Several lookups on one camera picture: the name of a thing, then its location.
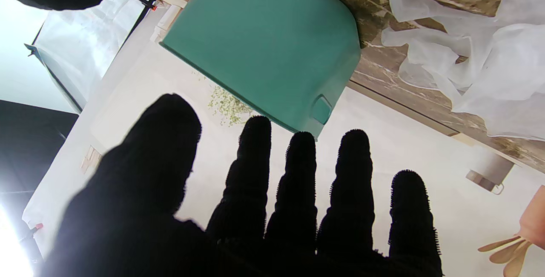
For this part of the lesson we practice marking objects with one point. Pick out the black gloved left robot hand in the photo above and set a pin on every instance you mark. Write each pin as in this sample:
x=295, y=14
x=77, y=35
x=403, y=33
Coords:
x=149, y=226

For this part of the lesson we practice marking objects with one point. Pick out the teal plastic basket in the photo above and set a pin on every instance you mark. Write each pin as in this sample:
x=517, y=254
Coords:
x=264, y=43

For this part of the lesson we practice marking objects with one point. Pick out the translucent white diffuser panel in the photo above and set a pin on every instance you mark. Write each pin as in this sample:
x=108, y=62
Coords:
x=85, y=43

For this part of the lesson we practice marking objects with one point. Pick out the black backdrop panel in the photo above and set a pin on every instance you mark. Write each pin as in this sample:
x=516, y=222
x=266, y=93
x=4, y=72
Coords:
x=30, y=149

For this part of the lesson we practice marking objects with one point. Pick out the black strip behind table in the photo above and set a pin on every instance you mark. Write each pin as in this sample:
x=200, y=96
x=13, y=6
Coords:
x=404, y=107

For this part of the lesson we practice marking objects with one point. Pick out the translucent white disposable glove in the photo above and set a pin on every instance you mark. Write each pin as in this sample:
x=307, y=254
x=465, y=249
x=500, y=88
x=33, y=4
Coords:
x=425, y=51
x=511, y=102

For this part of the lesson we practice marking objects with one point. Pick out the grey mug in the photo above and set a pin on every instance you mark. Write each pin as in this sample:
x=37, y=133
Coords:
x=489, y=172

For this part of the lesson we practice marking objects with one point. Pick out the terracotta utensil pot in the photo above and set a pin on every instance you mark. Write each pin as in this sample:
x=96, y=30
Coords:
x=534, y=221

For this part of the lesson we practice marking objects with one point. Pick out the black post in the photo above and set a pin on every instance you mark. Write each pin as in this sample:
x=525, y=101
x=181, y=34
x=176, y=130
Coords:
x=144, y=2

